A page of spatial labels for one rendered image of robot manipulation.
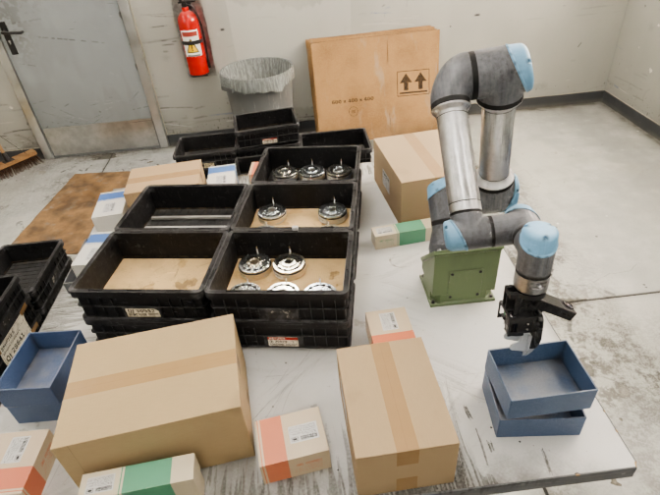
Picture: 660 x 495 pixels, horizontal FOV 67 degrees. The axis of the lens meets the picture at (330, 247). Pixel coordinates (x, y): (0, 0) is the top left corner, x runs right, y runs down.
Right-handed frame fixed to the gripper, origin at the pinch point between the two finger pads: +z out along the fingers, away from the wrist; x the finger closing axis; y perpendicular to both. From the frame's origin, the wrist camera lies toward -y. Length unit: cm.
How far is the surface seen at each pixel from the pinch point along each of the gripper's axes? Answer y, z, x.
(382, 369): 36.5, -1.4, 3.2
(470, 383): 11.8, 14.1, -3.1
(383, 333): 33.2, 5.7, -16.7
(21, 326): 174, 36, -74
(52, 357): 128, 6, -20
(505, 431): 8.6, 12.8, 13.4
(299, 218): 56, -4, -71
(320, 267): 49, -1, -42
